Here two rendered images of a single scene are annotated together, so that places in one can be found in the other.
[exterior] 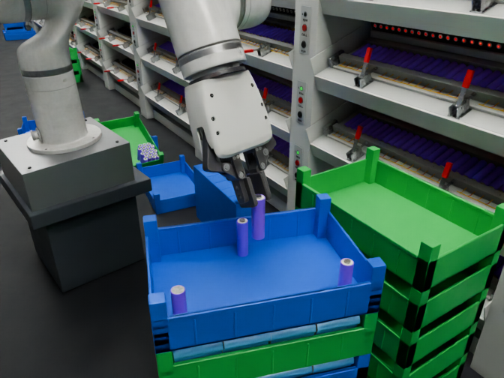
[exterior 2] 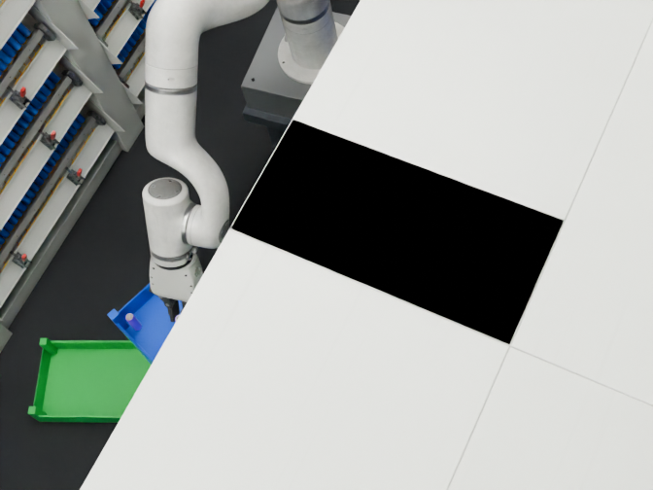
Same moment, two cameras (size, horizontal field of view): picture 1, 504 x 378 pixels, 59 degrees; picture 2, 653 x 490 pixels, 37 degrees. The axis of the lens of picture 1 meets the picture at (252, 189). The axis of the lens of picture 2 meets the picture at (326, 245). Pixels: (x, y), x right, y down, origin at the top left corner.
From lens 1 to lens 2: 184 cm
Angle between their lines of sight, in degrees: 57
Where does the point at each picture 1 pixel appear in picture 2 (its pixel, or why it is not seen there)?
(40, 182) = (256, 96)
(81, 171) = (292, 105)
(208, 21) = (153, 243)
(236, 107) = (167, 280)
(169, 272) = not seen: hidden behind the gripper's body
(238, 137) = (165, 292)
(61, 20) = not seen: outside the picture
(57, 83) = (295, 29)
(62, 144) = (298, 65)
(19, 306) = (244, 142)
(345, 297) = not seen: hidden behind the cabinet
